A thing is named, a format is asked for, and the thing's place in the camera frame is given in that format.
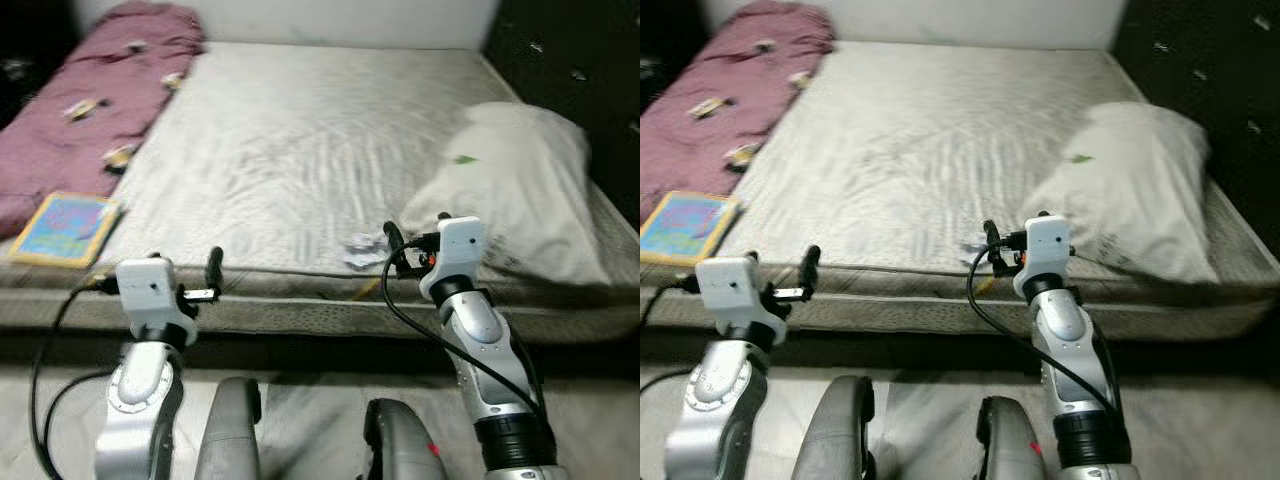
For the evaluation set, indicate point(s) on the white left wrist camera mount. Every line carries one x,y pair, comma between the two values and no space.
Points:
150,290
730,285

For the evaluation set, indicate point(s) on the grey robot leg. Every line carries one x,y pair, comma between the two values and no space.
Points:
845,430
1010,445
400,445
228,430

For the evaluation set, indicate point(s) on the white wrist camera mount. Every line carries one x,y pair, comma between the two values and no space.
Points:
1048,250
458,250
730,285
150,290

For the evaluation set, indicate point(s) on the white pillow with green leaf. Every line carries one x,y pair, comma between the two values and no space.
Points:
520,180
1140,180

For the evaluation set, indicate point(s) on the white quilted mattress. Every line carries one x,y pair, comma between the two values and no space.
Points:
300,150
950,150

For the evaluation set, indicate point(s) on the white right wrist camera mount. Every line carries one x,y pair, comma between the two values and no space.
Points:
458,250
1048,250

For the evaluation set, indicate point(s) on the grey right robot leg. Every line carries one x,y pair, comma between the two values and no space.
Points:
1010,445
400,445

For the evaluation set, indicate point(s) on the pink printed blanket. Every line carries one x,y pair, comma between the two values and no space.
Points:
90,130
720,110

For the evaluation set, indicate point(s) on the colourful yellow-edged book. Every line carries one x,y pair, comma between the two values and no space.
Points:
688,225
65,228

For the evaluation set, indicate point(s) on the grey left robot leg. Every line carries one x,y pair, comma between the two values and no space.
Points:
845,430
228,430

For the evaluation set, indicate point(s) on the black tufted headboard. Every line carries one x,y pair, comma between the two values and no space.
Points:
1200,60
570,60

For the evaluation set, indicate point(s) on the white paper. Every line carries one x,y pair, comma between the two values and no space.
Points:
362,248

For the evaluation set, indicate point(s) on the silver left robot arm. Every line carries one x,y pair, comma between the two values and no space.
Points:
715,410
135,410

